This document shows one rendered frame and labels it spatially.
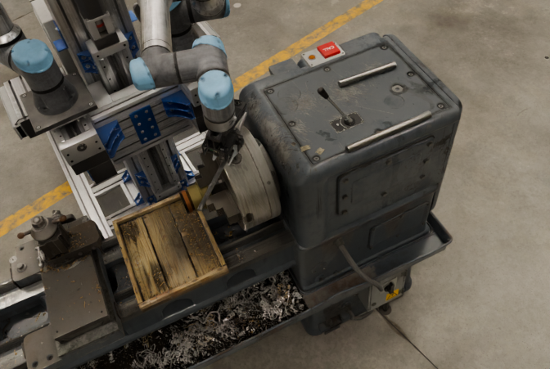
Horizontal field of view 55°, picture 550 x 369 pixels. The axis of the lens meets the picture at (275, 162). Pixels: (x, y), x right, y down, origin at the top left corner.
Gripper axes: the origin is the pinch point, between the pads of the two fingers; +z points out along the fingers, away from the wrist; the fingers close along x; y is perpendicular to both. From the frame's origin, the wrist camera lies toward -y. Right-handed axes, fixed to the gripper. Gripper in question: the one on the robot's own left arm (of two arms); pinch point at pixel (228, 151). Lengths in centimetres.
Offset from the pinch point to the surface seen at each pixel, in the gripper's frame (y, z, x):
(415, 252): -17, 73, 67
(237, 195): 6.2, 13.8, 4.3
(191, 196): 8.1, 21.9, -10.6
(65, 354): 62, 37, -30
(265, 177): -1.8, 12.7, 10.1
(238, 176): 1.3, 11.2, 2.8
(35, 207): -3, 158, -132
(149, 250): 23, 45, -23
